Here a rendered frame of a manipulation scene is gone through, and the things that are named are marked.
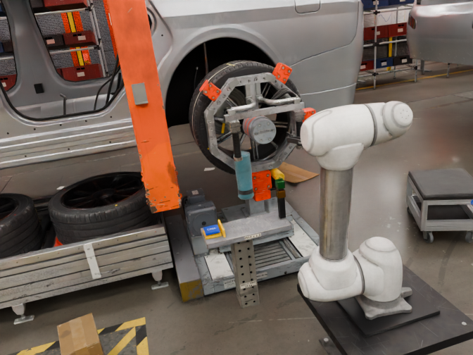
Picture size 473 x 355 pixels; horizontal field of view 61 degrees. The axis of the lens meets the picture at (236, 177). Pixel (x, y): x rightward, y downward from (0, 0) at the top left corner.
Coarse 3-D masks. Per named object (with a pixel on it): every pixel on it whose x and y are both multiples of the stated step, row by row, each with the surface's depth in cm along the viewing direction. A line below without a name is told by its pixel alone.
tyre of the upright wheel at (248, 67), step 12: (240, 60) 235; (216, 72) 224; (228, 72) 215; (240, 72) 217; (252, 72) 219; (264, 72) 220; (216, 84) 216; (288, 84) 226; (204, 96) 217; (300, 96) 231; (192, 108) 228; (204, 108) 219; (204, 120) 221; (192, 132) 237; (204, 132) 223; (204, 144) 226; (228, 168) 235
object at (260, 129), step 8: (248, 120) 214; (256, 120) 209; (264, 120) 206; (248, 128) 211; (256, 128) 206; (264, 128) 207; (272, 128) 208; (248, 136) 218; (256, 136) 208; (264, 136) 209; (272, 136) 210
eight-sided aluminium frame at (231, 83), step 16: (240, 80) 210; (256, 80) 213; (272, 80) 214; (224, 96) 211; (288, 96) 220; (208, 112) 211; (208, 128) 215; (208, 144) 223; (288, 144) 230; (224, 160) 223; (272, 160) 234
